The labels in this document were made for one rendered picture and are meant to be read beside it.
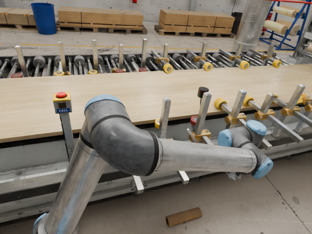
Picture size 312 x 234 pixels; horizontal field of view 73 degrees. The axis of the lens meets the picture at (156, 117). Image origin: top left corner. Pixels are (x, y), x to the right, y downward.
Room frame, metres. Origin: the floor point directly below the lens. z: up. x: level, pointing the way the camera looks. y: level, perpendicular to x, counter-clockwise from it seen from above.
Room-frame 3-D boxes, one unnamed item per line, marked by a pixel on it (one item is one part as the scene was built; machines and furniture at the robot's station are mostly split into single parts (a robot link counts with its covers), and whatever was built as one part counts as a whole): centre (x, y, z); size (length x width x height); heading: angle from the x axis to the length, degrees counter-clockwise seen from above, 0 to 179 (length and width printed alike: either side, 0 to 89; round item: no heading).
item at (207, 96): (1.08, -0.28, 0.93); 0.04 x 0.04 x 0.48; 23
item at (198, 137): (1.09, -0.30, 0.85); 0.14 x 0.06 x 0.05; 113
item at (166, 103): (0.98, -0.05, 0.92); 0.04 x 0.04 x 0.48; 23
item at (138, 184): (0.83, 0.12, 0.82); 0.44 x 0.03 x 0.04; 23
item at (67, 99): (0.78, 0.42, 1.18); 0.07 x 0.07 x 0.08; 23
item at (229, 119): (1.18, -0.53, 0.95); 0.14 x 0.06 x 0.05; 113
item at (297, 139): (1.25, -0.79, 0.95); 0.50 x 0.04 x 0.04; 23
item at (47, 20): (5.91, 3.24, 0.36); 0.59 x 0.57 x 0.73; 16
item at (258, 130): (0.77, -0.45, 1.14); 0.10 x 0.09 x 0.12; 116
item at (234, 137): (0.71, -0.35, 1.14); 0.12 x 0.12 x 0.09; 26
